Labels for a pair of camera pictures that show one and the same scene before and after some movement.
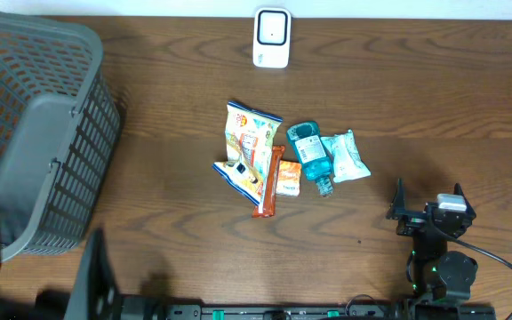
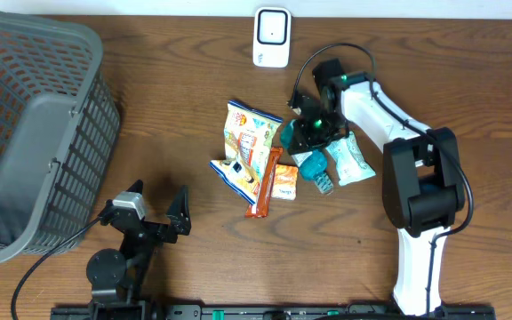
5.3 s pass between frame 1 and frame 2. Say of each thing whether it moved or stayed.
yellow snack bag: stayed
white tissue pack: stayed
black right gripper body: moved
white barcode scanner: stayed
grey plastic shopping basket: stayed
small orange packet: moved
